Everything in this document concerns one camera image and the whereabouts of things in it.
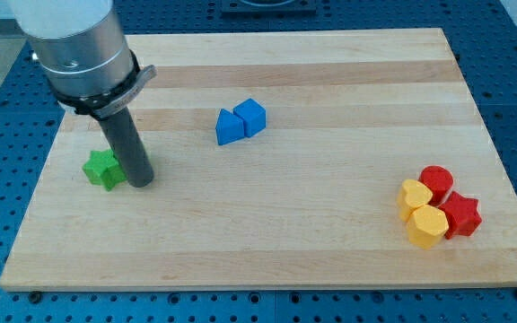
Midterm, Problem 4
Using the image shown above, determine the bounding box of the wooden board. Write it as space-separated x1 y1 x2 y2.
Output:
0 28 517 292

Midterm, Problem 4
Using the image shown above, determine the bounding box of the red star block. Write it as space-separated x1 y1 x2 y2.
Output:
439 191 482 240

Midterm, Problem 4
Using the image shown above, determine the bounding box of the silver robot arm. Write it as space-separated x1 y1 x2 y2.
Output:
8 0 156 188

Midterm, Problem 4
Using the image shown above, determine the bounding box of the blue cube block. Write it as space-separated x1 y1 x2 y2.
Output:
233 99 267 137

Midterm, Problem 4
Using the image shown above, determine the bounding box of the yellow pentagon block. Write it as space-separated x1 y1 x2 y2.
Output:
406 205 449 249

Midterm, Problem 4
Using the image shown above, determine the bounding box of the green star block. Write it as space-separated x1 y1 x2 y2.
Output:
82 149 127 191

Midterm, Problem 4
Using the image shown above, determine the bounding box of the blue triangle block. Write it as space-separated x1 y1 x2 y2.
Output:
215 109 245 145

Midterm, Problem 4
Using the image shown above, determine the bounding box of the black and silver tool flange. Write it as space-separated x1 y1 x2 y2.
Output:
50 52 157 119

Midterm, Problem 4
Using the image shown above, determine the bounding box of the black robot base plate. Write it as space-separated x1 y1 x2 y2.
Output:
220 0 317 14

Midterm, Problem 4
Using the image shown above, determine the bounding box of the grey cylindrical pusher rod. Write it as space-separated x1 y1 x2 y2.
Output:
99 108 154 188

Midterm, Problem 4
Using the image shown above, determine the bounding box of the yellow heart block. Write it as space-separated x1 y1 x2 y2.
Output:
396 179 434 222

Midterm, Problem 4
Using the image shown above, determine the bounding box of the red cylinder block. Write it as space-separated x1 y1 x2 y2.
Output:
418 165 454 206

